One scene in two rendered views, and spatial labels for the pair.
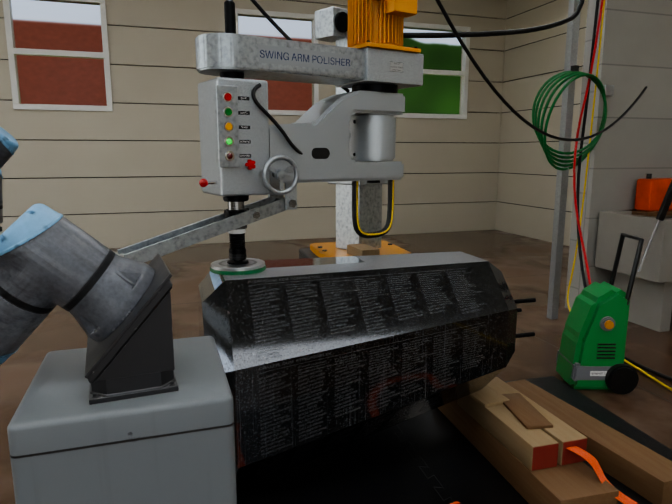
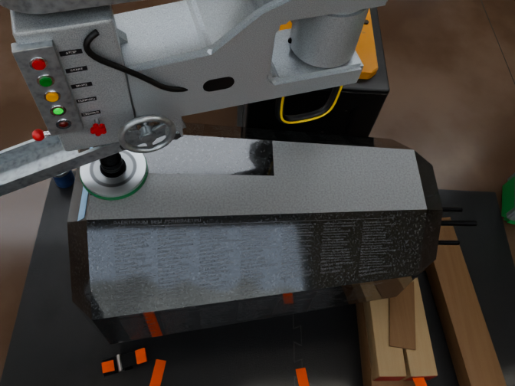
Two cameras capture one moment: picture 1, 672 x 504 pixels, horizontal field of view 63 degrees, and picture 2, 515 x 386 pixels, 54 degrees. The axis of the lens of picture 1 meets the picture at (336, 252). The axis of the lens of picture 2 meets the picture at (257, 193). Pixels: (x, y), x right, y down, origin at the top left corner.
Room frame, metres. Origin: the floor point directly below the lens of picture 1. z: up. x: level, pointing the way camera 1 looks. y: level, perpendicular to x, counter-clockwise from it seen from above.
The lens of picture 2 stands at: (1.37, -0.18, 2.32)
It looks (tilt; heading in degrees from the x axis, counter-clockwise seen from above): 60 degrees down; 7
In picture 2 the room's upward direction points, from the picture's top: 9 degrees clockwise
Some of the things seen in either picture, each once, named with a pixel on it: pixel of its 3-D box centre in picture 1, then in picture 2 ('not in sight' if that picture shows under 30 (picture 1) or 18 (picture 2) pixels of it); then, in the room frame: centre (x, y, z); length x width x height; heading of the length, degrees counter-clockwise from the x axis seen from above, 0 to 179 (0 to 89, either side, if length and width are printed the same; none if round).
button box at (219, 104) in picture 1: (227, 126); (51, 91); (2.00, 0.39, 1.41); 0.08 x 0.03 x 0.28; 122
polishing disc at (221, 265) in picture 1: (238, 264); (113, 168); (2.14, 0.39, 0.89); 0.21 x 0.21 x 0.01
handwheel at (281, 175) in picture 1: (276, 174); (145, 124); (2.10, 0.22, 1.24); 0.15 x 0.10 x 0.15; 122
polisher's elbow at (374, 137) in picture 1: (373, 138); (328, 18); (2.49, -0.17, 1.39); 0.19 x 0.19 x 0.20
